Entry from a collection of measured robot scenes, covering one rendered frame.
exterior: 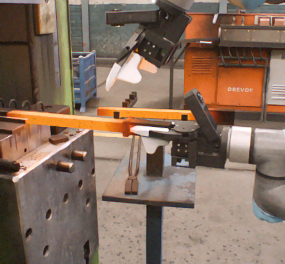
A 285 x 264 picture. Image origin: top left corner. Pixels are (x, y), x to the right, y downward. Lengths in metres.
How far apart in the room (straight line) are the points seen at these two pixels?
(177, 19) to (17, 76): 0.65
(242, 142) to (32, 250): 0.54
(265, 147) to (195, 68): 3.63
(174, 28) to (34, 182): 0.46
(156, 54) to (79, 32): 8.25
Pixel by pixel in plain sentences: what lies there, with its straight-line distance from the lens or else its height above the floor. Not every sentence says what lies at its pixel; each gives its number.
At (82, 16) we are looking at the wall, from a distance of 8.85.
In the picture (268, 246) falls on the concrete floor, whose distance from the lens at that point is 2.16.
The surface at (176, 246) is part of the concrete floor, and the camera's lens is 2.06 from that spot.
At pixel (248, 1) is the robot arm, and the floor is 1.27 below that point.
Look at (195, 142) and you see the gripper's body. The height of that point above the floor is 0.99.
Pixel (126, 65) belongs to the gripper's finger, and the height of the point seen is 1.15.
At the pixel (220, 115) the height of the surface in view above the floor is 0.95.
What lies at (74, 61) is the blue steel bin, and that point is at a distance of 4.57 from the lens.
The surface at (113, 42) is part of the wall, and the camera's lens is 8.66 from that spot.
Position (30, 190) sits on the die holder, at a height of 0.87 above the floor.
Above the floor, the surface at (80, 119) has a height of 1.01.
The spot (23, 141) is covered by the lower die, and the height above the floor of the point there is 0.95.
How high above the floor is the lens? 1.25
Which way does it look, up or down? 18 degrees down
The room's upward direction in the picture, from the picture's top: straight up
